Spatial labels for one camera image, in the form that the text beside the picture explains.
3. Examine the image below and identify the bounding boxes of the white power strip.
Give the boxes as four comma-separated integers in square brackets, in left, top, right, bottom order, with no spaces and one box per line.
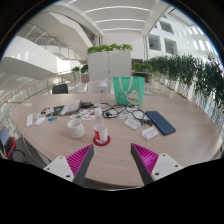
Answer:
[25,113,35,128]

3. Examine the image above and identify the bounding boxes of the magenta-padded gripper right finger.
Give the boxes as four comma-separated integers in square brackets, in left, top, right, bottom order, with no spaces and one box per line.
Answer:
[130,143,184,186]

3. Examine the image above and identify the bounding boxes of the colourful sticker sheet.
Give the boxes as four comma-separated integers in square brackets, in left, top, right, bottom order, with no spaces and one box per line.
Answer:
[69,111,96,122]

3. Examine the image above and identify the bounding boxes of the small black device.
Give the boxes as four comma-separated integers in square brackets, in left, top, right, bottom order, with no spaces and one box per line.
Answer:
[80,101,94,109]

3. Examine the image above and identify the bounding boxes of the black chair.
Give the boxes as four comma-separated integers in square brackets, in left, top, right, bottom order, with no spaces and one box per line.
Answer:
[51,83,69,95]

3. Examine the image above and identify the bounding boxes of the white printed card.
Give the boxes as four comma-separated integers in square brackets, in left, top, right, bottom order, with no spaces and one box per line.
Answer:
[123,117,142,130]

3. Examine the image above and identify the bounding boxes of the clear white-lidded tumbler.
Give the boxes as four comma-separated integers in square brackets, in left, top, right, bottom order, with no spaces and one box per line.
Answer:
[97,78,110,104]

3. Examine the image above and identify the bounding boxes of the white plant-topped cabinet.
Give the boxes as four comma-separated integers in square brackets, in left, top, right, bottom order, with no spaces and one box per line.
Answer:
[86,43,134,91]

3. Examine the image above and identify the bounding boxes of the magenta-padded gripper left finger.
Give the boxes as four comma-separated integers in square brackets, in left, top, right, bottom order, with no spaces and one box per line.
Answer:
[43,143,95,187]

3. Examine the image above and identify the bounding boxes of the tangled black cables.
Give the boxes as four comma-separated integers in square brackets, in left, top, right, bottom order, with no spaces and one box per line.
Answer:
[101,102,148,126]

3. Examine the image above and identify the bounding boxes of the flat round red coaster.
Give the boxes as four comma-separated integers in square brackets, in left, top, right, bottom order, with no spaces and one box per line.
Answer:
[92,134,112,147]

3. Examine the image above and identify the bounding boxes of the white computer mouse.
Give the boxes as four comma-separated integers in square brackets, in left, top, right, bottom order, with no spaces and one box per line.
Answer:
[34,116,47,127]

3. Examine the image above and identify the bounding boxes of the green cat-print tote bag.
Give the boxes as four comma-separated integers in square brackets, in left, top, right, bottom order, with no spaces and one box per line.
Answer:
[112,76,146,106]

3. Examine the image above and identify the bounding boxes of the row of green hedge plants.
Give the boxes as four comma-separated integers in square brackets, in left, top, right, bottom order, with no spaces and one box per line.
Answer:
[146,53,224,111]

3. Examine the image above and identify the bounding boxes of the open white booklet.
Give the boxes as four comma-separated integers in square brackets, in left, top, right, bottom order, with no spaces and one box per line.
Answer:
[59,99,83,117]

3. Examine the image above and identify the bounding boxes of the wooden planter with plants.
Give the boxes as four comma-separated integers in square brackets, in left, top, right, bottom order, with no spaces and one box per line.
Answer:
[131,61,154,83]

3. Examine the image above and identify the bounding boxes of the white grid-pattern mug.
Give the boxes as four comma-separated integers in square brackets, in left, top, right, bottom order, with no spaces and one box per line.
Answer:
[66,118,86,139]

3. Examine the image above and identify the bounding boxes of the clear red-labelled water bottle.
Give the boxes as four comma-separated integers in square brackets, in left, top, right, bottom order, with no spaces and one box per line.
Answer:
[92,107,110,145]

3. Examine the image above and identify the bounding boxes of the white chair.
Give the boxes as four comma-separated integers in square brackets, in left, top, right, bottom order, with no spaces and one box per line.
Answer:
[85,79,114,94]

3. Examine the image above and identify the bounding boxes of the red office chair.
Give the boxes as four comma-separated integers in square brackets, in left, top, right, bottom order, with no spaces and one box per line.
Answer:
[3,136,26,159]

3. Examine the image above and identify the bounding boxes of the potted green plants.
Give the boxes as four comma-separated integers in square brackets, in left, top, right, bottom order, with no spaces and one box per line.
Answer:
[71,64,90,84]

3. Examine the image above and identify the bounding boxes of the ceiling light strips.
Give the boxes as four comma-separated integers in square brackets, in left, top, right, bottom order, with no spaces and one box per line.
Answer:
[83,4,151,33]

